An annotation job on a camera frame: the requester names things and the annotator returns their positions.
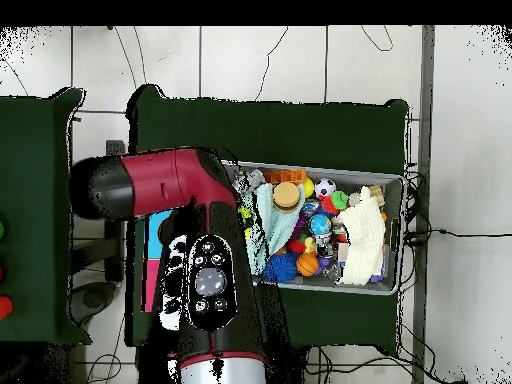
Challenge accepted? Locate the light blue cloth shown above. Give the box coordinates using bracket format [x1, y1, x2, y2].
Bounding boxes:
[245, 181, 306, 277]

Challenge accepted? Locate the clear mesh bin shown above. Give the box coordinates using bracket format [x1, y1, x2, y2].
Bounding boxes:
[221, 159, 407, 297]

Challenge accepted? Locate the wooden box with three holes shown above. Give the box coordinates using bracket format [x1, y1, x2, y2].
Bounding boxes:
[141, 209, 174, 314]

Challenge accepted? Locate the silver robot toy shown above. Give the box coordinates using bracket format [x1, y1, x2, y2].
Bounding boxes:
[233, 167, 266, 195]

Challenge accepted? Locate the tan toy burger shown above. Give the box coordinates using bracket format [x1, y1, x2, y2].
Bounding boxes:
[271, 181, 302, 212]

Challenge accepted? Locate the orange plastic block toy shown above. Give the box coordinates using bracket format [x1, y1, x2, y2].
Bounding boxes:
[262, 168, 309, 186]

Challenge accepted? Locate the blue spiky ball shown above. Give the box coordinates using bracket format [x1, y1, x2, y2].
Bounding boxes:
[263, 252, 299, 284]

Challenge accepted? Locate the blue globe ball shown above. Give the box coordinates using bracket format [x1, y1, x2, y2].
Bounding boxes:
[308, 213, 333, 237]

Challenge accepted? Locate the small soccer ball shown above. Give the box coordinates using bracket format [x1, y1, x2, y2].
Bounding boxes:
[313, 177, 338, 200]

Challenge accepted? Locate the small orange basketball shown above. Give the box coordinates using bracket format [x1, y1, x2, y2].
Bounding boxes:
[296, 252, 320, 278]

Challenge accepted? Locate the dark green table cloth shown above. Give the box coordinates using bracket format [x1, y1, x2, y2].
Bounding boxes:
[124, 83, 410, 357]
[0, 86, 93, 347]

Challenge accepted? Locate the cream white cloth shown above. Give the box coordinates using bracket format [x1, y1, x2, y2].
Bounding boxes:
[334, 185, 388, 287]

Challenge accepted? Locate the black flat stand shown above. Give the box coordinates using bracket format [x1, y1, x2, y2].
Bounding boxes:
[104, 139, 126, 283]

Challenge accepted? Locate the grey round base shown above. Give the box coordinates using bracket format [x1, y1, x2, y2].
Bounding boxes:
[67, 280, 117, 325]

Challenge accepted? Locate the black cable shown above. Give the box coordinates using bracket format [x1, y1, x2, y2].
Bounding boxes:
[403, 228, 512, 241]

